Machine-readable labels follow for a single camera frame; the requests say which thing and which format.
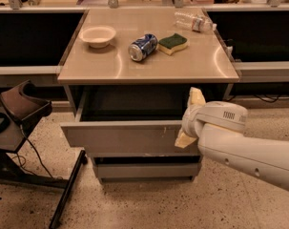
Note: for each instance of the black metal stand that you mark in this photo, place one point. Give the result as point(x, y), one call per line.
point(47, 153)

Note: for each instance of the white paper bowl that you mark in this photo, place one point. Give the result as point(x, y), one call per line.
point(97, 37)

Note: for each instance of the blue soda can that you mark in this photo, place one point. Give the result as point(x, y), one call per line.
point(142, 47)

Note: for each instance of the grey bottom drawer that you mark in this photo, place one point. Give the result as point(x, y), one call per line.
point(146, 170)

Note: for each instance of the green yellow sponge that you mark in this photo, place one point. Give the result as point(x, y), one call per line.
point(173, 43)

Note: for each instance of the grey drawer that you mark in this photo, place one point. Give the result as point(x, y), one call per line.
point(146, 170)
point(111, 123)

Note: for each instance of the brown cradle on stand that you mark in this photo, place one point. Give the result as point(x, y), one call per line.
point(25, 110)

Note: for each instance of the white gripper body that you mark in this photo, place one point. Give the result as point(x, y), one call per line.
point(192, 120)

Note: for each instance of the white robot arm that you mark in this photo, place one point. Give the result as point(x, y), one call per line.
point(217, 128)

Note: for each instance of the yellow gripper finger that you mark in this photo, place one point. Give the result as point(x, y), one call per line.
point(196, 97)
point(183, 140)

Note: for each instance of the grey drawer cabinet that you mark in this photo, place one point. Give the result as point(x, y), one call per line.
point(202, 64)

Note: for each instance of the clear plastic bottle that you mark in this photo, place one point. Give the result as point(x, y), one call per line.
point(194, 22)

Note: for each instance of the grey top drawer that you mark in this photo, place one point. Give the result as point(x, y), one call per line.
point(111, 123)

